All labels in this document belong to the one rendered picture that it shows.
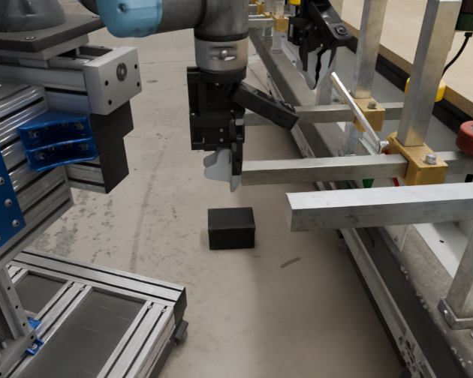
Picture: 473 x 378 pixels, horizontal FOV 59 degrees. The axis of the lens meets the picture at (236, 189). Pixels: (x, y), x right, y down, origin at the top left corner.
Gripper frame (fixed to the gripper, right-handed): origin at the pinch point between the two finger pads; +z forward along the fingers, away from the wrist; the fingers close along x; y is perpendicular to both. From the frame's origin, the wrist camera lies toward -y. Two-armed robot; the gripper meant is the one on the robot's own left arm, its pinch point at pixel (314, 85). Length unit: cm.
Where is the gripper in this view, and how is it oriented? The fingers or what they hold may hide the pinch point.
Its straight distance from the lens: 99.1
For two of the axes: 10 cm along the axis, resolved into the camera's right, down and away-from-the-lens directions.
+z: 0.0, 8.4, 5.4
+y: -4.5, -4.8, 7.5
